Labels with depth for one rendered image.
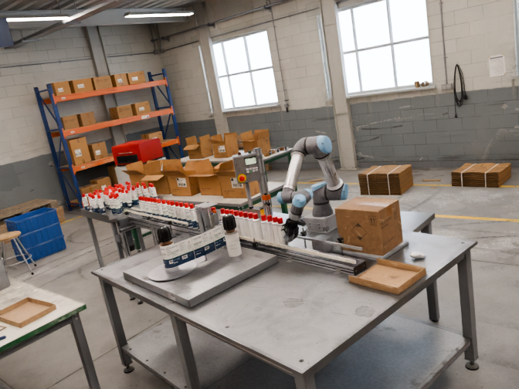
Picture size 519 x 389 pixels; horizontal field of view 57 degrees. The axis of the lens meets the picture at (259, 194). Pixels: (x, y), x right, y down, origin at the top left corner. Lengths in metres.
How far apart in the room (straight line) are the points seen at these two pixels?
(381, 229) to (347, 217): 0.22
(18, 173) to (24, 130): 0.84
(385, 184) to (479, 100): 2.02
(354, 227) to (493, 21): 5.54
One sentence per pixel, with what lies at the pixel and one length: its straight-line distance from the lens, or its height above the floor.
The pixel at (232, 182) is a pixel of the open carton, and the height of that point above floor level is 0.95.
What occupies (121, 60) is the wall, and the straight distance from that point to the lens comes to 11.70.
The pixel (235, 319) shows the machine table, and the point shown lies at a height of 0.83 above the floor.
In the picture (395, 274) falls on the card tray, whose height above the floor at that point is 0.83.
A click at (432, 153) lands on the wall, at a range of 8.49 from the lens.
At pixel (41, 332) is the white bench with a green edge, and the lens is 3.18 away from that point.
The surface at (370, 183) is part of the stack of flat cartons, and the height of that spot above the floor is 0.18.
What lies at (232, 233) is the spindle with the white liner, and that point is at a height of 1.07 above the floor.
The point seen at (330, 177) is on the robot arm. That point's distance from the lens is 3.23.
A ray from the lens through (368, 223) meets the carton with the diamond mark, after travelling 2.83.
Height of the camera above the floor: 1.96
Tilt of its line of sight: 14 degrees down
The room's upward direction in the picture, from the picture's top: 10 degrees counter-clockwise
